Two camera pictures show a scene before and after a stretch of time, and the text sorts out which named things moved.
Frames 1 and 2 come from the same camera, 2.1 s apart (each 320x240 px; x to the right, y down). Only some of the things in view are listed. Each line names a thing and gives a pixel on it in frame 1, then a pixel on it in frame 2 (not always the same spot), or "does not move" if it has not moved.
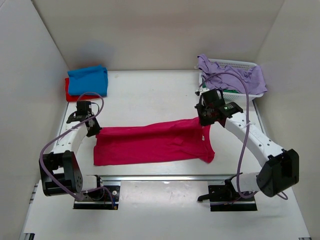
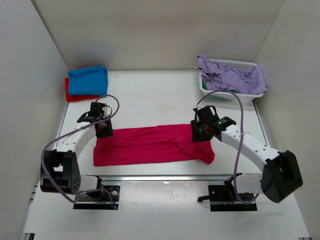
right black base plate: (225, 198) does not move
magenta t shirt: (182, 140) does not move
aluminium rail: (166, 178) does not move
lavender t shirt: (252, 76) does not move
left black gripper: (94, 131) to (108, 132)
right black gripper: (199, 107) to (196, 137)
